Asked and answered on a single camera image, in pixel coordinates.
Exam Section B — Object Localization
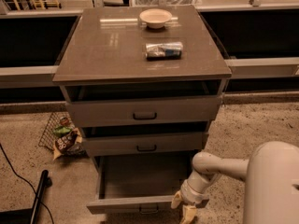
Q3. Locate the brown snack bag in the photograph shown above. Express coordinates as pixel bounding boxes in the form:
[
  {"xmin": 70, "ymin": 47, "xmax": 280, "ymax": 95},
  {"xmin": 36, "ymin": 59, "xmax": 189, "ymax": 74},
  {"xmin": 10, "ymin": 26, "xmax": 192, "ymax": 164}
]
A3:
[{"xmin": 53, "ymin": 129, "xmax": 82, "ymax": 160}]

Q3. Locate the black cable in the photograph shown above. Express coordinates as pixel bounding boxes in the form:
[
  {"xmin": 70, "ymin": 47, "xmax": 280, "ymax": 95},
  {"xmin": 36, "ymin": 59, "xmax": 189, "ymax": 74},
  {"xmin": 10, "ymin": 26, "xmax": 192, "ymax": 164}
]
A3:
[{"xmin": 0, "ymin": 142, "xmax": 55, "ymax": 224}]

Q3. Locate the grey metal railing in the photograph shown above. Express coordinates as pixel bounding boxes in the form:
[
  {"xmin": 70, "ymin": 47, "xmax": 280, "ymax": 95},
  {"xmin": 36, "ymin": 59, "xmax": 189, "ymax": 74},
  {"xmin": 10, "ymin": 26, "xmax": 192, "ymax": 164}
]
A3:
[{"xmin": 0, "ymin": 57, "xmax": 299, "ymax": 89}]

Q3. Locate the crushed silver blue can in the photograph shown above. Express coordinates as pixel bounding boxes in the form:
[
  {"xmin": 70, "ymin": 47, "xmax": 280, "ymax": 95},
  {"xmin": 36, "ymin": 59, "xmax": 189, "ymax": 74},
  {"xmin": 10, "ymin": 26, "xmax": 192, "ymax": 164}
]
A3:
[{"xmin": 145, "ymin": 42, "xmax": 183, "ymax": 60}]

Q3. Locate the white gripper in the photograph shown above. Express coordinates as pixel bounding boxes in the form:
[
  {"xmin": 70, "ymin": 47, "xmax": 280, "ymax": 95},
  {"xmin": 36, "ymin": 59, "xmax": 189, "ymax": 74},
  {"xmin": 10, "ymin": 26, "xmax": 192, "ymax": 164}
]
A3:
[{"xmin": 171, "ymin": 180, "xmax": 209, "ymax": 224}]

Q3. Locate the grey drawer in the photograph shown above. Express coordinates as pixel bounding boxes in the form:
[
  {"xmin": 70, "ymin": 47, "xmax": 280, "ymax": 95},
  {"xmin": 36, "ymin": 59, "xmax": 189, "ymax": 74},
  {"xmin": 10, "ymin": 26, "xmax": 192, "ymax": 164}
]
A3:
[
  {"xmin": 82, "ymin": 121, "xmax": 210, "ymax": 156},
  {"xmin": 87, "ymin": 151, "xmax": 194, "ymax": 214},
  {"xmin": 61, "ymin": 79, "xmax": 225, "ymax": 128}
]

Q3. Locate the black stand leg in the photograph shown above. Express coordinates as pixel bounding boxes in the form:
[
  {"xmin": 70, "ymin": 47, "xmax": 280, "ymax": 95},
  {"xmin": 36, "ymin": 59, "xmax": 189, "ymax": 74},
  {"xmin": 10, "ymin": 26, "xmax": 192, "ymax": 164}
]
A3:
[{"xmin": 0, "ymin": 170, "xmax": 50, "ymax": 224}]

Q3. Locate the grey drawer cabinet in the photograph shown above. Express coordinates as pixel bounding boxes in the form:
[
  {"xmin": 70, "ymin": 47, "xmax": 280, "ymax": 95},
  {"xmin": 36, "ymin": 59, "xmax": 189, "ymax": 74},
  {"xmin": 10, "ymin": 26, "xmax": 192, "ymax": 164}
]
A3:
[{"xmin": 52, "ymin": 5, "xmax": 233, "ymax": 173}]

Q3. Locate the white bowl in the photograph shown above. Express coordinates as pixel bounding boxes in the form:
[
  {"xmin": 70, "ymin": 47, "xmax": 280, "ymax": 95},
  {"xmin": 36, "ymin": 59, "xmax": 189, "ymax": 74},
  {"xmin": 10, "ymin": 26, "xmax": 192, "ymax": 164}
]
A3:
[{"xmin": 139, "ymin": 8, "xmax": 172, "ymax": 29}]

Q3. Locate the grey bottom drawer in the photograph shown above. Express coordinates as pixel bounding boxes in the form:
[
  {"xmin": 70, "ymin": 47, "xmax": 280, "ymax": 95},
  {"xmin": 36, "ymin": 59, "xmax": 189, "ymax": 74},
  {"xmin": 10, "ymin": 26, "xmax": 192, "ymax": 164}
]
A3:
[{"xmin": 87, "ymin": 151, "xmax": 194, "ymax": 214}]

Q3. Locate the wire basket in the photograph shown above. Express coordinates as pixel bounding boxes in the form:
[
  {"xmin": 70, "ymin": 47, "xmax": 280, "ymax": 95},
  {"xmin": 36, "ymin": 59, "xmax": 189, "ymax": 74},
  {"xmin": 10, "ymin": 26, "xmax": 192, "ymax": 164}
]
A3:
[{"xmin": 38, "ymin": 112, "xmax": 85, "ymax": 156}]

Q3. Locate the green snack bag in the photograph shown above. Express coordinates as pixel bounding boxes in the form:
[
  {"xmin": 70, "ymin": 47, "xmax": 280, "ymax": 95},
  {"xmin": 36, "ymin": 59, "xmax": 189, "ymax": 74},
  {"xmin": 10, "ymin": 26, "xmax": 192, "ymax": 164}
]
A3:
[{"xmin": 53, "ymin": 126, "xmax": 72, "ymax": 138}]

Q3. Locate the grey top drawer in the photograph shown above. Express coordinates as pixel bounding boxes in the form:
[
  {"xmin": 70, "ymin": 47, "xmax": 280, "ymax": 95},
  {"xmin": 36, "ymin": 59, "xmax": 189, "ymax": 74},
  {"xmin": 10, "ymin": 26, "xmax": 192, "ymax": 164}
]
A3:
[{"xmin": 61, "ymin": 79, "xmax": 225, "ymax": 128}]

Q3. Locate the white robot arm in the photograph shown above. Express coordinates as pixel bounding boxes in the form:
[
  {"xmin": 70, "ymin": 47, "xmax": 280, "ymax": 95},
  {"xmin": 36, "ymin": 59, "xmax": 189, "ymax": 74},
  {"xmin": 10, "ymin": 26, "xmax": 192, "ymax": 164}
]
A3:
[{"xmin": 171, "ymin": 141, "xmax": 299, "ymax": 224}]

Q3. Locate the grey middle drawer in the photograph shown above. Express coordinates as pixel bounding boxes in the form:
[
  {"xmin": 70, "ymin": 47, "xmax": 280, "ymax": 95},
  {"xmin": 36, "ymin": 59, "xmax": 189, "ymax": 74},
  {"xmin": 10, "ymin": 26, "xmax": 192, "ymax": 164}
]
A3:
[{"xmin": 82, "ymin": 121, "xmax": 210, "ymax": 156}]

